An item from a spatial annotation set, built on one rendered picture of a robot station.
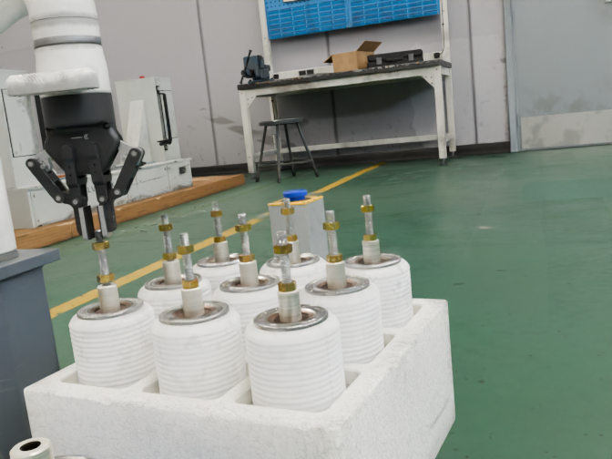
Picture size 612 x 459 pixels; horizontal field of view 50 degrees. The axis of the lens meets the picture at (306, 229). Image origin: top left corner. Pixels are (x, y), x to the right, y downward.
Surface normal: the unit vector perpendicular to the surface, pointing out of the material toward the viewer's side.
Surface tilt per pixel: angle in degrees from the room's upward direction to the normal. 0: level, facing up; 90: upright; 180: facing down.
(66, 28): 90
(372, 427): 90
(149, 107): 90
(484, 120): 90
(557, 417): 0
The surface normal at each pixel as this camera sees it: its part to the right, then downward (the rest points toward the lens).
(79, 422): -0.43, 0.20
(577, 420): -0.11, -0.98
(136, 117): -0.34, -0.21
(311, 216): 0.90, -0.02
